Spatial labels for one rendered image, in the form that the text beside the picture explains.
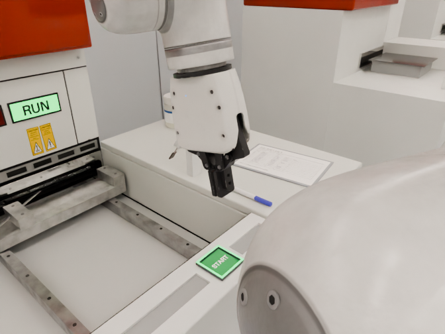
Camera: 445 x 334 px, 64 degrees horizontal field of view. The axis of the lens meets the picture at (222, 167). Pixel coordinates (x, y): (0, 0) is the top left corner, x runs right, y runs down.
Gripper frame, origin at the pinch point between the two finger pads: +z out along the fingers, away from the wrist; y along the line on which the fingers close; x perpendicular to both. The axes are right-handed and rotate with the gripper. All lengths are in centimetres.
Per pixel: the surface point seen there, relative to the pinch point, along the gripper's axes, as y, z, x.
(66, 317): -24.9, 21.9, -18.2
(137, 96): -214, 14, 139
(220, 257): -4.0, 14.6, 0.7
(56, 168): -59, 6, 1
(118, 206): -46, 17, 8
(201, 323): 0.9, 17.3, -9.6
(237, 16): -204, -36, 270
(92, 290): -30.2, 23.8, -10.7
